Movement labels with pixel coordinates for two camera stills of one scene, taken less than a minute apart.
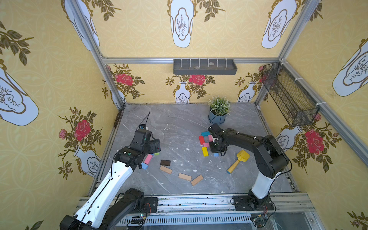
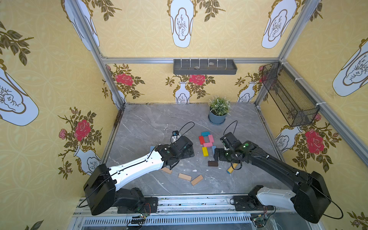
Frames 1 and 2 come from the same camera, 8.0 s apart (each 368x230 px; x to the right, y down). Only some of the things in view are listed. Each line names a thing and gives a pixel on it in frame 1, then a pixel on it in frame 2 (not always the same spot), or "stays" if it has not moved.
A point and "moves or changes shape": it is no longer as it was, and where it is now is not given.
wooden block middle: [184, 177] stays
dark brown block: [165, 162] moves or changes shape
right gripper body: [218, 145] to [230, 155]
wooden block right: [197, 180] stays
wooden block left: [166, 169] stays
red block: [201, 140] stays
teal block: [206, 133] stays
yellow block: [205, 151] stays
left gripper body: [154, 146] to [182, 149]
